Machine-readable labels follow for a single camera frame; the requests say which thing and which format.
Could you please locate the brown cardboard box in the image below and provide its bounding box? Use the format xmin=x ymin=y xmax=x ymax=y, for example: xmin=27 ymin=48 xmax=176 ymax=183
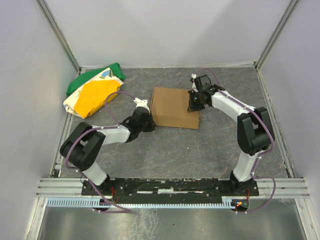
xmin=150 ymin=87 xmax=200 ymax=130

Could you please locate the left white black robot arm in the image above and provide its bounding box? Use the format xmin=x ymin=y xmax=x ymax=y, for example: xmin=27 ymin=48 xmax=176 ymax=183
xmin=59 ymin=106 xmax=156 ymax=186

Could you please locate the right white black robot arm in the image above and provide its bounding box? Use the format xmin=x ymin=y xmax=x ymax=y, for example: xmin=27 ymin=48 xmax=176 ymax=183
xmin=187 ymin=74 xmax=275 ymax=191

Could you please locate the yellow white patterned cloth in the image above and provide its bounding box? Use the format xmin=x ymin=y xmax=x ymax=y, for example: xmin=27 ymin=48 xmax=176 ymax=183
xmin=62 ymin=64 xmax=125 ymax=119

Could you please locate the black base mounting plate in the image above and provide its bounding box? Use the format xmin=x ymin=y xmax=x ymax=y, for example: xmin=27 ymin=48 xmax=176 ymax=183
xmin=97 ymin=178 xmax=259 ymax=205

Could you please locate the green cloth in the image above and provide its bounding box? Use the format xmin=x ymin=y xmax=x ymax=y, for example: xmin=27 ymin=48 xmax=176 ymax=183
xmin=66 ymin=62 xmax=126 ymax=96

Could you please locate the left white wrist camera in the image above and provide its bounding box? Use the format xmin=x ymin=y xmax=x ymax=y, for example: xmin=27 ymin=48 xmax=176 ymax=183
xmin=133 ymin=97 xmax=150 ymax=112

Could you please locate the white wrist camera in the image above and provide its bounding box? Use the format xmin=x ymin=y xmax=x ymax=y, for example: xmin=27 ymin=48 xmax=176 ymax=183
xmin=133 ymin=97 xmax=150 ymax=112
xmin=190 ymin=73 xmax=197 ymax=91

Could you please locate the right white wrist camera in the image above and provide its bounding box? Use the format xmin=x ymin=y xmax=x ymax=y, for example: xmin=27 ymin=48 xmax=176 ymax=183
xmin=190 ymin=73 xmax=197 ymax=91

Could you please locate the right aluminium frame post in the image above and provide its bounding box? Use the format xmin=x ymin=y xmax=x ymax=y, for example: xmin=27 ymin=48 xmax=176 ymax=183
xmin=254 ymin=0 xmax=301 ymax=72

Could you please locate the aluminium frame post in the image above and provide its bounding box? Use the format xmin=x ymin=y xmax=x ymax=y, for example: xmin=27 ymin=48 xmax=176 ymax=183
xmin=35 ymin=0 xmax=81 ymax=73
xmin=254 ymin=0 xmax=301 ymax=72

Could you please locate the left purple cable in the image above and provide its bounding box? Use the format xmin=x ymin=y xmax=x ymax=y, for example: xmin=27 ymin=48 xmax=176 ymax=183
xmin=64 ymin=91 xmax=138 ymax=213

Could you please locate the left aluminium frame post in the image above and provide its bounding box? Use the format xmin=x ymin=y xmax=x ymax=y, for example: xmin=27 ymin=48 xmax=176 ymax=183
xmin=35 ymin=0 xmax=81 ymax=73

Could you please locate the light blue cable duct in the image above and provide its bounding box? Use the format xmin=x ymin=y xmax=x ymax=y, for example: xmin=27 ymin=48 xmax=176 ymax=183
xmin=46 ymin=196 xmax=238 ymax=208

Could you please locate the aluminium front rail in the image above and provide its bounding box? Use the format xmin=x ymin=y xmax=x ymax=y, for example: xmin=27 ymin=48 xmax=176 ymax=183
xmin=36 ymin=178 xmax=310 ymax=199

